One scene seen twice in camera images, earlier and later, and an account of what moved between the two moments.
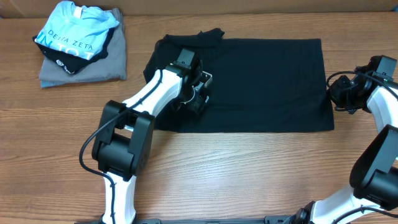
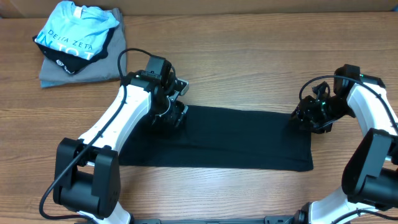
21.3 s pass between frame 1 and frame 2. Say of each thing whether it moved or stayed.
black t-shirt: moved
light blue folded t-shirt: stayed
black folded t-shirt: stayed
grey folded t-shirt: stayed
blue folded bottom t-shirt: stayed
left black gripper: moved
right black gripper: moved
